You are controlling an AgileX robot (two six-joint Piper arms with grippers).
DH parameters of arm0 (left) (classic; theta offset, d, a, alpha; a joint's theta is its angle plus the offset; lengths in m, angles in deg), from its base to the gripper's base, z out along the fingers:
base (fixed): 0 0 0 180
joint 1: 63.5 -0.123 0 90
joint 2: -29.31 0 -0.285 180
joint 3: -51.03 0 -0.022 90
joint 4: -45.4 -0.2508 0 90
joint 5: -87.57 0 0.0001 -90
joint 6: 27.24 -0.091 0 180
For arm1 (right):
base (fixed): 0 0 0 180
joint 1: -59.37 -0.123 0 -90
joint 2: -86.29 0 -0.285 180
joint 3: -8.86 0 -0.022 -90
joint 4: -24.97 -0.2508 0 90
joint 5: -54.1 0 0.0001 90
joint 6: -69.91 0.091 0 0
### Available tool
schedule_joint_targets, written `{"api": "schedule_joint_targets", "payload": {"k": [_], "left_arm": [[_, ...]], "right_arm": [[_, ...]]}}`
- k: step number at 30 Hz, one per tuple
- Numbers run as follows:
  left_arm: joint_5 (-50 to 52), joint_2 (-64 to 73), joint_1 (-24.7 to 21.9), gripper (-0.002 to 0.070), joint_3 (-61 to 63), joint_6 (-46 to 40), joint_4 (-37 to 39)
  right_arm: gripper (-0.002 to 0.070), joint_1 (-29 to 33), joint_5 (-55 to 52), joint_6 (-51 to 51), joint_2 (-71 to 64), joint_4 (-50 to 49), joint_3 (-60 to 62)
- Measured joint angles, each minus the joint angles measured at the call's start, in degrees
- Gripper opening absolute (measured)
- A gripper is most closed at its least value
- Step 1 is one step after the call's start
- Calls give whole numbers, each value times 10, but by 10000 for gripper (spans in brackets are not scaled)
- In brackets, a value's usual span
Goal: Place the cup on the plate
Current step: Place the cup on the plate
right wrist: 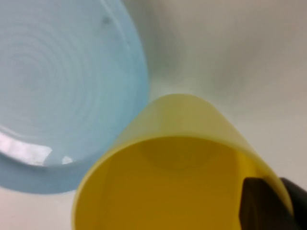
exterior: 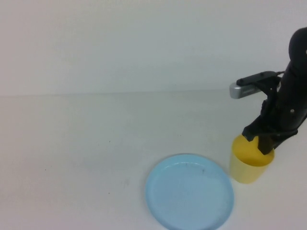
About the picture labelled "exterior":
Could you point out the black right camera mount bracket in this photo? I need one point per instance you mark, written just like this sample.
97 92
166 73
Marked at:
266 86

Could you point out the light blue round plate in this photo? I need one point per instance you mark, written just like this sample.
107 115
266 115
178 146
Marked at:
189 194

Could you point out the yellow plastic cup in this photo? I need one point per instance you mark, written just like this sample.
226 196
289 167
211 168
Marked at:
244 172

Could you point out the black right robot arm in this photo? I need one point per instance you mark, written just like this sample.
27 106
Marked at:
298 48

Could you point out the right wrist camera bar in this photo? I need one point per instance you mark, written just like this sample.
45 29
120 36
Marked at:
242 91

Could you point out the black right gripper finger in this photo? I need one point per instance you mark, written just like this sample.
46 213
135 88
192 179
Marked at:
278 141
265 145

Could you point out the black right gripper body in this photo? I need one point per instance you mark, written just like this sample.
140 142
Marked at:
287 110

